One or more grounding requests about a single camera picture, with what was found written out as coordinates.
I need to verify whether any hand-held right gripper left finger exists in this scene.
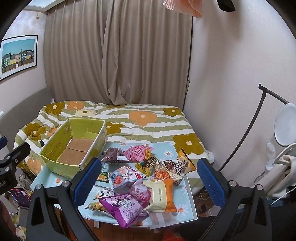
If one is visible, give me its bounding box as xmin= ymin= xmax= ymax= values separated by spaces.
xmin=26 ymin=158 xmax=102 ymax=241

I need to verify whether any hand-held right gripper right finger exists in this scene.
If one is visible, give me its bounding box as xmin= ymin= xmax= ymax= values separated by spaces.
xmin=197 ymin=158 xmax=273 ymax=241

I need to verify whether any white green corn packet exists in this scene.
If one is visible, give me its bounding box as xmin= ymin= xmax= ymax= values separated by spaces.
xmin=92 ymin=184 xmax=116 ymax=202

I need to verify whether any blue white red snack packet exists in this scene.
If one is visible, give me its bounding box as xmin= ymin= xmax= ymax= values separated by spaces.
xmin=109 ymin=166 xmax=146 ymax=193

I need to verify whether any green cardboard box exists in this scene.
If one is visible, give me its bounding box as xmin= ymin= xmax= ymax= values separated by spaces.
xmin=40 ymin=118 xmax=108 ymax=180

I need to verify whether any purple snack packet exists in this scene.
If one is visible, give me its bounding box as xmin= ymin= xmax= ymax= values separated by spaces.
xmin=99 ymin=193 xmax=148 ymax=229

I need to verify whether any cream and orange snack packet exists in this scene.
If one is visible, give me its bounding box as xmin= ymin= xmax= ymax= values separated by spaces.
xmin=142 ymin=178 xmax=177 ymax=212

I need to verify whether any clear plastic snack packet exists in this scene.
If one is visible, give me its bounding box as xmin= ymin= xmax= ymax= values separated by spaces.
xmin=148 ymin=207 xmax=178 ymax=230

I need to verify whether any small green snack packet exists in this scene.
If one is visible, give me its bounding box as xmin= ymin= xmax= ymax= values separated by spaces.
xmin=96 ymin=171 xmax=110 ymax=183

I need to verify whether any brown paper bag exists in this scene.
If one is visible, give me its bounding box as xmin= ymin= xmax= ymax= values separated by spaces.
xmin=193 ymin=188 xmax=215 ymax=209

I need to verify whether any dark red patterned object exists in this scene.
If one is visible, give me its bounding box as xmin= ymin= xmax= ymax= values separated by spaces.
xmin=10 ymin=188 xmax=31 ymax=208

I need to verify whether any dark brown snack packet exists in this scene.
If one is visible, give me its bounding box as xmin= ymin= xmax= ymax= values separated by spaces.
xmin=101 ymin=147 xmax=130 ymax=164

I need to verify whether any light blue daisy tablecloth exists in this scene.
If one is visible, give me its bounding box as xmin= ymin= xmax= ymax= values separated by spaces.
xmin=30 ymin=141 xmax=198 ymax=226

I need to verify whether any yellow cartoon snack packet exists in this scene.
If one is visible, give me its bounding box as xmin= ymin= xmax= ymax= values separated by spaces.
xmin=177 ymin=148 xmax=197 ymax=174

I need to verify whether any grey padded headboard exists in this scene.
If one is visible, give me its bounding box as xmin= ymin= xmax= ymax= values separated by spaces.
xmin=0 ymin=87 xmax=55 ymax=151

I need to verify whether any dark striped snack packet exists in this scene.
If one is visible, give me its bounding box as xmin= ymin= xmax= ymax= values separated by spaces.
xmin=163 ymin=159 xmax=183 ymax=176

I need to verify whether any red orange snack packet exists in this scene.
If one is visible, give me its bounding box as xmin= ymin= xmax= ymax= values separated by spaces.
xmin=153 ymin=162 xmax=183 ymax=186

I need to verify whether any pink striped snack packet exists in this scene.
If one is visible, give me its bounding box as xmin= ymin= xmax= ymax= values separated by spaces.
xmin=124 ymin=144 xmax=154 ymax=163

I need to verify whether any yellow and black snack packet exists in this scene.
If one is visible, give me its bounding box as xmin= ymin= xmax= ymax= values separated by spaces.
xmin=135 ymin=149 xmax=160 ymax=178

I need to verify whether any cream white garment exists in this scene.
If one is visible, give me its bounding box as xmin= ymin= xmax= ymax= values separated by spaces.
xmin=264 ymin=141 xmax=296 ymax=200

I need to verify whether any floral striped blanket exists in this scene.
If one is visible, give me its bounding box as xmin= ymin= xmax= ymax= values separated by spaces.
xmin=14 ymin=100 xmax=215 ymax=179

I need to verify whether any black arc floor lamp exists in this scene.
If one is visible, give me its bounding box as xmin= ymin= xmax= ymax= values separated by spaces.
xmin=218 ymin=83 xmax=289 ymax=172

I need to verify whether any beige pleated curtain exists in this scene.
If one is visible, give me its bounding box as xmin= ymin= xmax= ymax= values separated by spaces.
xmin=44 ymin=0 xmax=193 ymax=106

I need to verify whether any black hanging object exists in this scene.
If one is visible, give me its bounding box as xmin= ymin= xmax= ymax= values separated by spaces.
xmin=216 ymin=0 xmax=236 ymax=12

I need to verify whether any pink hanging garment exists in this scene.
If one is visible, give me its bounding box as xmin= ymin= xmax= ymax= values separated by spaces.
xmin=162 ymin=0 xmax=204 ymax=18

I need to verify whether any framed wall poster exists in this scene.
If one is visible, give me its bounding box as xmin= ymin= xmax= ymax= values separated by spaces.
xmin=0 ymin=35 xmax=38 ymax=81

